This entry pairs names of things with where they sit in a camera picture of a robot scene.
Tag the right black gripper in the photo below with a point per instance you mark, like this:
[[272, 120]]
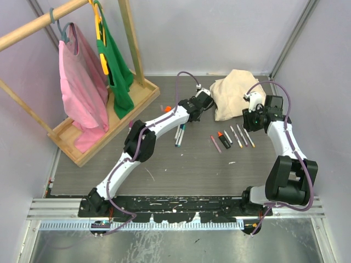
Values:
[[248, 124]]

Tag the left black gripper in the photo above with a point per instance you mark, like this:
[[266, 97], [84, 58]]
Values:
[[191, 99]]

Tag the yellow cap marker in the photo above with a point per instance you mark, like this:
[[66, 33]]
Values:
[[249, 138]]

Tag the purple cap marker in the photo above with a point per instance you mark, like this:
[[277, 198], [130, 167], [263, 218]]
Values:
[[242, 135]]

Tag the orange cap marker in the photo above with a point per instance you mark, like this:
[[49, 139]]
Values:
[[236, 137]]

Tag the blue cap white marker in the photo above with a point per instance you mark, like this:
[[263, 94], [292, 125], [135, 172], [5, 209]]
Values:
[[228, 137]]

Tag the orange black highlighter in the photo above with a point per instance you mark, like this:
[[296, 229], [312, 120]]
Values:
[[223, 140]]

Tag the pink pen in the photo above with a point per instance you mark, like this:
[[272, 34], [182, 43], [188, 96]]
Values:
[[215, 144]]

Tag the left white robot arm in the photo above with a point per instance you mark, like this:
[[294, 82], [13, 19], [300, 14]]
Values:
[[140, 143]]

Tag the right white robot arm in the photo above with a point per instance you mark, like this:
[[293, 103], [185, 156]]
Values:
[[292, 176]]

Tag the teal cap marker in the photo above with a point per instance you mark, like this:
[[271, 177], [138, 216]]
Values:
[[180, 137]]

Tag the beige cloth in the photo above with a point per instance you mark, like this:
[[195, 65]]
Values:
[[228, 94]]

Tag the wooden clothes rack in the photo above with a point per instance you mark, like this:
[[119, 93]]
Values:
[[142, 92]]

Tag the green shirt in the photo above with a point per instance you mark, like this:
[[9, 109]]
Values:
[[120, 77]]

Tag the yellow clothes hanger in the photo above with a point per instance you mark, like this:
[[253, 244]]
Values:
[[100, 34]]

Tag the pink shirt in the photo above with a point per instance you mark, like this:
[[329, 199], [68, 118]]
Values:
[[83, 88]]

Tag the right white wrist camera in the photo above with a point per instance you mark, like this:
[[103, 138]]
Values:
[[254, 100]]

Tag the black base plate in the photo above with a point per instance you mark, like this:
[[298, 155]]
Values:
[[172, 209]]

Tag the slotted cable duct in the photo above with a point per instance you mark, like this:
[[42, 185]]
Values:
[[103, 225]]

